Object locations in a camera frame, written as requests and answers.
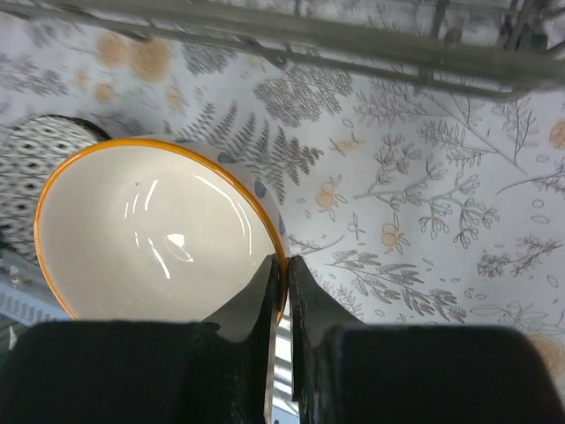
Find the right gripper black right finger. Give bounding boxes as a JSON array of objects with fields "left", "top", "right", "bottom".
[{"left": 288, "top": 256, "right": 564, "bottom": 423}]

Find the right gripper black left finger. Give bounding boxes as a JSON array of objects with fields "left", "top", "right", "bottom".
[{"left": 1, "top": 255, "right": 279, "bottom": 423}]

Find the cream bowl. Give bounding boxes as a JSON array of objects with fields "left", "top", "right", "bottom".
[{"left": 34, "top": 135, "right": 289, "bottom": 322}]

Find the black patterned bowl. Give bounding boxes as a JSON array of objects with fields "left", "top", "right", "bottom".
[{"left": 1, "top": 115, "right": 109, "bottom": 263}]

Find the floral table mat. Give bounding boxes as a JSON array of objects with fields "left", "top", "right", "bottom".
[{"left": 1, "top": 15, "right": 564, "bottom": 379}]

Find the slotted cable duct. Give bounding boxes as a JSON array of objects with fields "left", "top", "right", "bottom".
[{"left": 1, "top": 284, "right": 69, "bottom": 327}]

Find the grey wire dish rack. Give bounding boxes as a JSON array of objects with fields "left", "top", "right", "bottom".
[{"left": 1, "top": 1, "right": 564, "bottom": 100}]

